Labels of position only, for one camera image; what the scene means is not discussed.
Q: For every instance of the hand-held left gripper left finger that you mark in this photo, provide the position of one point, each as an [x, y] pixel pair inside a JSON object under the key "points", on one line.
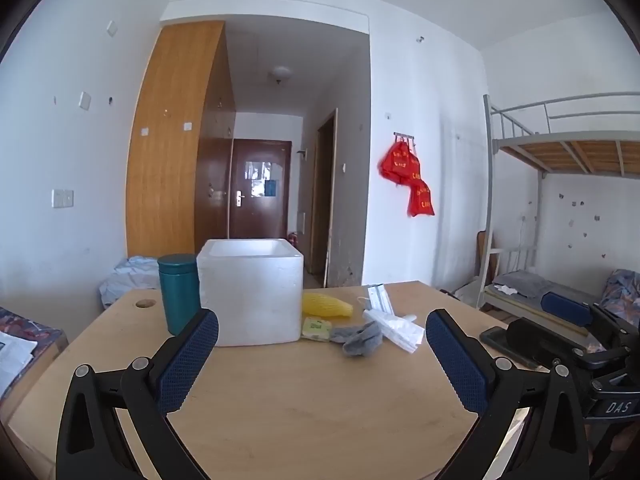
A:
{"points": [[187, 355]]}

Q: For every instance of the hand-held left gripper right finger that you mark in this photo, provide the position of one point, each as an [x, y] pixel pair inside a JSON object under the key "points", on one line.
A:
{"points": [[457, 360]]}

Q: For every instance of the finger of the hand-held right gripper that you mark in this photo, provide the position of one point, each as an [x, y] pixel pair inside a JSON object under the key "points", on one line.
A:
{"points": [[532, 340], [565, 307]]}

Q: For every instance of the white plastic packet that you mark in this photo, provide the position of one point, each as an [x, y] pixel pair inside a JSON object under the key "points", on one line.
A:
{"points": [[397, 331]]}

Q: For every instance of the white foam box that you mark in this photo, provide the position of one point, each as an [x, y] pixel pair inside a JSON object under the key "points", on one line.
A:
{"points": [[250, 300]]}

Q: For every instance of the blue face mask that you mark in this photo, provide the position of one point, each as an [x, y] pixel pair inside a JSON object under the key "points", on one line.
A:
{"points": [[380, 299]]}

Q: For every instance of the grey sock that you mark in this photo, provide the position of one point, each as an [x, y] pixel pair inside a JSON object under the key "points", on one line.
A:
{"points": [[357, 341]]}

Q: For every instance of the floral green tissue pack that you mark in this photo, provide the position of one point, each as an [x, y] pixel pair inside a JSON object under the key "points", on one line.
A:
{"points": [[315, 329]]}

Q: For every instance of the yellow foam fruit net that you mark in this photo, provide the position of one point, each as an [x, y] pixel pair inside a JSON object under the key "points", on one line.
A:
{"points": [[325, 306]]}

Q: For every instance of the black phone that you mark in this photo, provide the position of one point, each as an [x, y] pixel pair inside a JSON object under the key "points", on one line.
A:
{"points": [[494, 339]]}

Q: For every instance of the grey pillow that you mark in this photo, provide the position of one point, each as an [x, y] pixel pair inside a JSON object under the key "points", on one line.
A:
{"points": [[530, 282]]}

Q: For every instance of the patterned quilt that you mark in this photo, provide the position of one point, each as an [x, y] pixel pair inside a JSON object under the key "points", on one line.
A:
{"points": [[622, 292]]}

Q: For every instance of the teal metal canister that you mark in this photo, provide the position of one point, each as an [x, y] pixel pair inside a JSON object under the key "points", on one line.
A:
{"points": [[178, 295]]}

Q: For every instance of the light blue bedding bundle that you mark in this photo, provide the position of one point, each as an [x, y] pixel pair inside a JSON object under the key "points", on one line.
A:
{"points": [[132, 277]]}

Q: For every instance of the brown wooden board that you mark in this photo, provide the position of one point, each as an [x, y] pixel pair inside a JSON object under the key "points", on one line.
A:
{"points": [[481, 257]]}

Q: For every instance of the dark patterned blanket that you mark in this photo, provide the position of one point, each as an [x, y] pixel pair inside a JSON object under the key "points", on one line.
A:
{"points": [[45, 332]]}

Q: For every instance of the metal bunk bed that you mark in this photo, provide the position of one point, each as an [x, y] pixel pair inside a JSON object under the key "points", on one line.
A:
{"points": [[575, 152]]}

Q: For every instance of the red fabric bag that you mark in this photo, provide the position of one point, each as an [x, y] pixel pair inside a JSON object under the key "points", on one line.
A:
{"points": [[392, 165], [421, 200], [412, 167]]}

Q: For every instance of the newspaper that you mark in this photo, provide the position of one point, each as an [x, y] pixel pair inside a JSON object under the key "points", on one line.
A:
{"points": [[15, 355]]}

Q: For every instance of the dark brown entrance door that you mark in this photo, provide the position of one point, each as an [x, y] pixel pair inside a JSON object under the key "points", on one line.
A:
{"points": [[260, 190]]}

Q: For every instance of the tall wooden wardrobe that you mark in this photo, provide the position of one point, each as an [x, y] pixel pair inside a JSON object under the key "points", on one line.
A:
{"points": [[170, 150]]}

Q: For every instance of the open wooden side door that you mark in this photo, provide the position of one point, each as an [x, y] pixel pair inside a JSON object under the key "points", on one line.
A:
{"points": [[324, 200]]}

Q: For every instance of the round ceiling lamp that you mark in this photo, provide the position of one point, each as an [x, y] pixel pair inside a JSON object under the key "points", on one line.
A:
{"points": [[281, 74]]}

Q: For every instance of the white double wall socket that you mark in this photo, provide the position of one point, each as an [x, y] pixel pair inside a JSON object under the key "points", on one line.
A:
{"points": [[63, 198]]}

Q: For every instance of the metal wall hook rail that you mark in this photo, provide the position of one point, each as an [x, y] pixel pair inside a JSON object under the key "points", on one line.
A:
{"points": [[404, 135]]}

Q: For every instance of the white wall switch plate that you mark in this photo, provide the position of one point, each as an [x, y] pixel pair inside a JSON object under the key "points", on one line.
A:
{"points": [[85, 101], [112, 28]]}

